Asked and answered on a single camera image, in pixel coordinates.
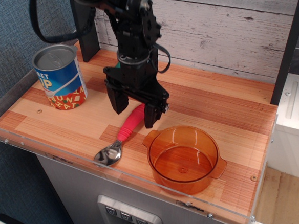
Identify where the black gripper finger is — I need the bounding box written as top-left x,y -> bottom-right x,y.
144,103 -> 162,128
107,87 -> 129,114

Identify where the silver dispenser button panel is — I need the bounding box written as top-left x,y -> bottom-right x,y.
97,195 -> 162,224

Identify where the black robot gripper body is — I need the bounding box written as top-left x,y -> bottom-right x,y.
103,49 -> 169,113

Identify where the white toy sink unit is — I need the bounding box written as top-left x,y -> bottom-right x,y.
267,74 -> 299,177

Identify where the orange transparent plastic pot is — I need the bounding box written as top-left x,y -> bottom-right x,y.
143,125 -> 227,195

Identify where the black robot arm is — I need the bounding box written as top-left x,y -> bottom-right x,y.
74,0 -> 169,128

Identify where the grey toy fridge cabinet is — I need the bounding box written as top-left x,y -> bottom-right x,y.
38,155 -> 224,224

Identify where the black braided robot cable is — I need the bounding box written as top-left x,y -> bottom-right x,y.
28,0 -> 98,46

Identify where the clear acrylic table guard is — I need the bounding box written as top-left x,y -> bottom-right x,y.
1,43 -> 276,224

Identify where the blue soup can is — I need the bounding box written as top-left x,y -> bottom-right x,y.
32,44 -> 88,110

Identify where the red handled metal spoon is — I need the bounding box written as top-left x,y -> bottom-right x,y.
93,103 -> 145,167

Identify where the dark right frame post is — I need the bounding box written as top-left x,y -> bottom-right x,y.
270,0 -> 299,106

